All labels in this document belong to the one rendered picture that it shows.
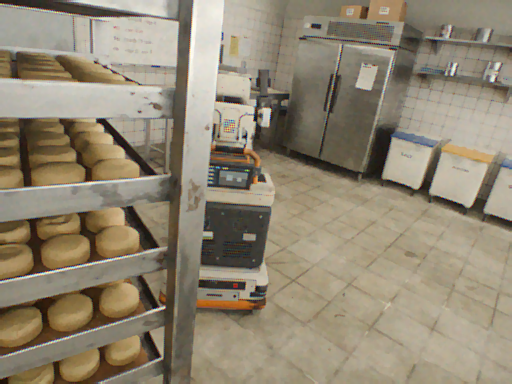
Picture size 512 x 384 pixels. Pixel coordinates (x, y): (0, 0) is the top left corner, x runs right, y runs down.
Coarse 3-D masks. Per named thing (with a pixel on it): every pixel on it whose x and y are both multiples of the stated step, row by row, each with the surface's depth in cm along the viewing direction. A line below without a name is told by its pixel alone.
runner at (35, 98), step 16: (0, 80) 25; (16, 80) 25; (32, 80) 26; (48, 80) 27; (0, 96) 25; (16, 96) 26; (32, 96) 26; (48, 96) 27; (64, 96) 28; (80, 96) 28; (96, 96) 29; (112, 96) 30; (128, 96) 30; (144, 96) 31; (160, 96) 32; (0, 112) 25; (16, 112) 26; (32, 112) 27; (48, 112) 27; (64, 112) 28; (80, 112) 29; (96, 112) 29; (112, 112) 30; (128, 112) 31; (144, 112) 32; (160, 112) 33
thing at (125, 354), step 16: (96, 352) 46; (112, 352) 46; (128, 352) 46; (144, 352) 49; (32, 368) 42; (48, 368) 42; (64, 368) 43; (80, 368) 43; (96, 368) 45; (112, 368) 46; (128, 368) 46
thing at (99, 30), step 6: (90, 24) 63; (96, 24) 62; (102, 24) 63; (108, 24) 63; (90, 30) 63; (96, 30) 62; (102, 30) 63; (108, 30) 64; (90, 36) 64; (96, 36) 63; (102, 36) 63; (108, 36) 64; (90, 42) 64; (96, 42) 63; (102, 42) 64; (108, 42) 64; (90, 48) 65; (96, 48) 64; (102, 48) 64; (108, 48) 65; (102, 54) 65; (108, 54) 65; (108, 120) 70
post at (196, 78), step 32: (192, 0) 28; (224, 0) 29; (192, 32) 28; (192, 64) 29; (192, 96) 31; (192, 128) 32; (192, 160) 33; (192, 192) 35; (192, 224) 36; (192, 256) 38; (192, 288) 40; (192, 320) 42; (192, 352) 44
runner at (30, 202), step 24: (0, 192) 28; (24, 192) 29; (48, 192) 30; (72, 192) 31; (96, 192) 32; (120, 192) 33; (144, 192) 35; (168, 192) 36; (0, 216) 28; (24, 216) 29
